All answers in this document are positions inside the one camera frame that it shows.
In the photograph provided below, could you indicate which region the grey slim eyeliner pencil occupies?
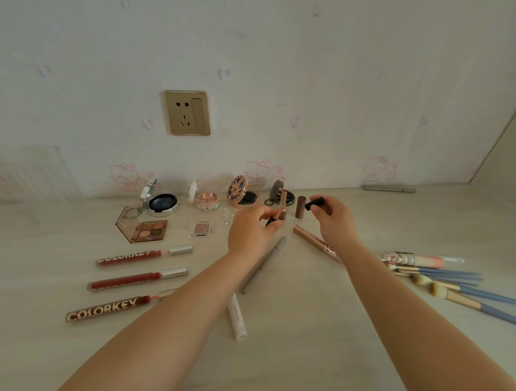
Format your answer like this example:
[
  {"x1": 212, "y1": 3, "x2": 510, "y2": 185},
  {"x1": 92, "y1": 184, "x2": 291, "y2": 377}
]
[{"x1": 240, "y1": 236, "x2": 287, "y2": 295}]

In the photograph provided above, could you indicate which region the pink single eyeshadow pan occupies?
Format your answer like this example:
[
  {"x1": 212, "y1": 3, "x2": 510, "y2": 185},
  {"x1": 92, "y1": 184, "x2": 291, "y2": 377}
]
[{"x1": 187, "y1": 220, "x2": 213, "y2": 237}]

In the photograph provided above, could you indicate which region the pink blue patterned compact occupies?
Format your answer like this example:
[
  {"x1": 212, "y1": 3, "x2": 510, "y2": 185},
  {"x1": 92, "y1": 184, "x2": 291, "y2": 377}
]
[{"x1": 227, "y1": 175, "x2": 259, "y2": 207}]

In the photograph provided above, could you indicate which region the brown Colorkey lip gloss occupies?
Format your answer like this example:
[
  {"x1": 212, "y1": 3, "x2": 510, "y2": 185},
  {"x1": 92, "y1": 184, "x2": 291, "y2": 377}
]
[{"x1": 66, "y1": 288, "x2": 178, "y2": 323}]

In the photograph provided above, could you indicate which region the white concealer tube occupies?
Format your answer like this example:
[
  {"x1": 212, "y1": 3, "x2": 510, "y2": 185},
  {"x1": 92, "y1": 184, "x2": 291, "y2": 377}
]
[{"x1": 227, "y1": 293, "x2": 247, "y2": 342}]

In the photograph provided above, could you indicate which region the person's right forearm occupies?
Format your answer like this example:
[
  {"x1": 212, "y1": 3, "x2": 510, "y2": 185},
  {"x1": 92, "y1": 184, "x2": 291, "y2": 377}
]
[{"x1": 340, "y1": 241, "x2": 516, "y2": 391}]

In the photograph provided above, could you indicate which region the person's left hand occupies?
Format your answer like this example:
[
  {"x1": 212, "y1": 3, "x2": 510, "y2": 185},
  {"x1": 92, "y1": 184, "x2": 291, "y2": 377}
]
[{"x1": 227, "y1": 204, "x2": 285, "y2": 263}]

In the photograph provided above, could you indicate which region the small dark round compact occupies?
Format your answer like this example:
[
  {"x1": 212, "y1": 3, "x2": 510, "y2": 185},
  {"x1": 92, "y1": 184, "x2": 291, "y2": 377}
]
[{"x1": 264, "y1": 180, "x2": 285, "y2": 206}]

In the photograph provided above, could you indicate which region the person's right hand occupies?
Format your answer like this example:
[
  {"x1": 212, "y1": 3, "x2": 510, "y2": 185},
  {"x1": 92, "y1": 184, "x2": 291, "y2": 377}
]
[{"x1": 309, "y1": 195, "x2": 362, "y2": 258}]

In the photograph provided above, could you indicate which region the ornate rose gold lip tube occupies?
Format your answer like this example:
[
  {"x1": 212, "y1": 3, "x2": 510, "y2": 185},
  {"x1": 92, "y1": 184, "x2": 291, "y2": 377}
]
[{"x1": 293, "y1": 225, "x2": 341, "y2": 263}]

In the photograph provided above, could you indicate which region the light wooden table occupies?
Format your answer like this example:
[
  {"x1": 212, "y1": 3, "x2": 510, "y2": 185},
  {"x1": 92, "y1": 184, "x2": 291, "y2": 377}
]
[{"x1": 0, "y1": 183, "x2": 516, "y2": 391}]

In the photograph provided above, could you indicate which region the silver round cushion compact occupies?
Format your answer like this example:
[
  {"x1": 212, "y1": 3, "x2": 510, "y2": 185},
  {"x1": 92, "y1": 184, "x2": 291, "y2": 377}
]
[{"x1": 131, "y1": 178, "x2": 180, "y2": 218}]

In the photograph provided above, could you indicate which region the person's left forearm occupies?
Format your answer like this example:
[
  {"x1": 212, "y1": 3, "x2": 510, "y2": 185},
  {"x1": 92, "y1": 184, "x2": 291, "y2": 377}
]
[{"x1": 58, "y1": 251, "x2": 250, "y2": 391}]

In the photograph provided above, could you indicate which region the gold wall socket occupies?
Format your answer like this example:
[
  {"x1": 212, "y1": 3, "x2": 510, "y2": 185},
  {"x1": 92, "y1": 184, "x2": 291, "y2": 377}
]
[{"x1": 164, "y1": 90, "x2": 211, "y2": 136}]

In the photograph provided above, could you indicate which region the white floral round compact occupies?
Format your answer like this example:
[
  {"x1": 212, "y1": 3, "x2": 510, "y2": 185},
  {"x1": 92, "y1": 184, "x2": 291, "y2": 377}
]
[{"x1": 187, "y1": 179, "x2": 221, "y2": 212}]

